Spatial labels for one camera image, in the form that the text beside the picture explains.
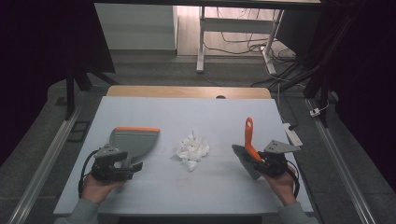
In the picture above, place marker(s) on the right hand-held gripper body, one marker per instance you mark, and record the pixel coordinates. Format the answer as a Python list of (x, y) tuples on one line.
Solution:
[(275, 160)]

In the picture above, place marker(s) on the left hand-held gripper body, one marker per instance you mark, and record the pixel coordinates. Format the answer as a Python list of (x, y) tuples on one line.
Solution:
[(104, 165)]

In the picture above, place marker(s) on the grey dustpan with orange edge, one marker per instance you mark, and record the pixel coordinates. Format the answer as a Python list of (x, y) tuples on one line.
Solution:
[(135, 141)]

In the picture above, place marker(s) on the white paper scraps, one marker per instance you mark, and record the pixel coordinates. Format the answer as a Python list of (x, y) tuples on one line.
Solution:
[(192, 149)]

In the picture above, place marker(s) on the person's left hand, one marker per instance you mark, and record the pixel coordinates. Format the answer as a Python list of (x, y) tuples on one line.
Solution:
[(96, 188)]

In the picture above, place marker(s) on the person's right hand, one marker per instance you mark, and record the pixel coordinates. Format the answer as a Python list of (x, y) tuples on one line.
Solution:
[(281, 186)]

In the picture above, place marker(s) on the white power strip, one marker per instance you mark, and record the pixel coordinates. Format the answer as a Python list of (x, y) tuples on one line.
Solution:
[(292, 134)]

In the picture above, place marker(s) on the black floor plate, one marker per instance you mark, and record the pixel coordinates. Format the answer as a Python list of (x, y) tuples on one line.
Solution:
[(79, 131)]

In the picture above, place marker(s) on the wooden table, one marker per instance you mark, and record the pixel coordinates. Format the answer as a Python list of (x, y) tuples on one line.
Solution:
[(174, 92)]

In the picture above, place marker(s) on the dark curtain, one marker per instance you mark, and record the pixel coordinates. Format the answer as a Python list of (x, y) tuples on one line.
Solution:
[(31, 62), (370, 77)]

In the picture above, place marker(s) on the white cabinet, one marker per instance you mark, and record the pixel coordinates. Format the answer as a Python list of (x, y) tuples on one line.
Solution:
[(137, 28)]

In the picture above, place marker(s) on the aluminium floor rail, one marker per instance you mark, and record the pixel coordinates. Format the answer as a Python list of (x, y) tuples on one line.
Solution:
[(341, 168), (46, 161)]

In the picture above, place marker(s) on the white metal desk frame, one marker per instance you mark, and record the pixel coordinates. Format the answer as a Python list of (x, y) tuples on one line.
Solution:
[(236, 25)]

